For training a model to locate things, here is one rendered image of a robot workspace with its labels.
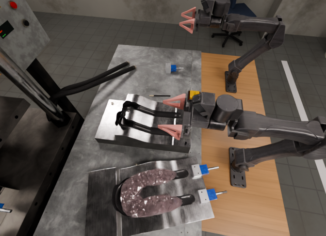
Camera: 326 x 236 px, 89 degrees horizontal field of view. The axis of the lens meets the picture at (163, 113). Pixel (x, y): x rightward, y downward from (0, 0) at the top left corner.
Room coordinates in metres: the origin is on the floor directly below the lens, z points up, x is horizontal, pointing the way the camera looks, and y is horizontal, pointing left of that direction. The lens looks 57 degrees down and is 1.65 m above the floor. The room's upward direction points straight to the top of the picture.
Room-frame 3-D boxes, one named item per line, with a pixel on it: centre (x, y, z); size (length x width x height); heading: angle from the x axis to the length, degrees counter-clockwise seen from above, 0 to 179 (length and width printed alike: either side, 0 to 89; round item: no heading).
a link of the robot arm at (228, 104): (0.26, -0.20, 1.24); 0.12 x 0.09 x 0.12; 81
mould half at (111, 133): (0.46, 0.10, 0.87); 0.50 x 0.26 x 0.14; 83
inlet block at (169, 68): (0.93, -0.09, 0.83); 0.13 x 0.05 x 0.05; 92
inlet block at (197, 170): (0.20, -0.20, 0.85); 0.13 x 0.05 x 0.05; 100
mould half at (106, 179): (0.09, 0.06, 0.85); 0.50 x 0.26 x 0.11; 100
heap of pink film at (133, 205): (0.10, 0.05, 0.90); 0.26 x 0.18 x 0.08; 100
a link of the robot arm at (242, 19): (0.82, -0.47, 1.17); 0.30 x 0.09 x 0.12; 80
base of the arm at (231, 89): (0.82, -0.48, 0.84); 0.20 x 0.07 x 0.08; 170
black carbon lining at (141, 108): (0.45, 0.08, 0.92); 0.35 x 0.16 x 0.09; 83
